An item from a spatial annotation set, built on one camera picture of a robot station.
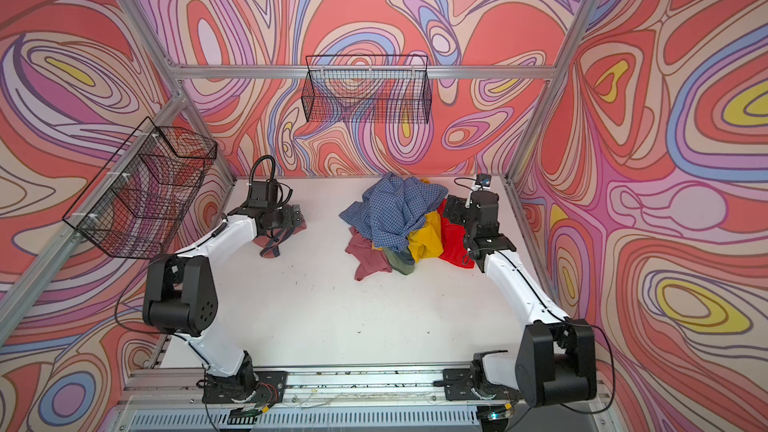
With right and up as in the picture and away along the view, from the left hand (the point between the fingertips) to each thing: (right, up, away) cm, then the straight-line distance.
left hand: (288, 212), depth 95 cm
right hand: (+54, +3, -10) cm, 55 cm away
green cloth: (+37, -16, -2) cm, 40 cm away
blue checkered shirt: (+34, +2, -5) cm, 35 cm away
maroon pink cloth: (+27, -15, -2) cm, 31 cm away
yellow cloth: (+44, -8, -7) cm, 46 cm away
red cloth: (+54, -9, +3) cm, 55 cm away
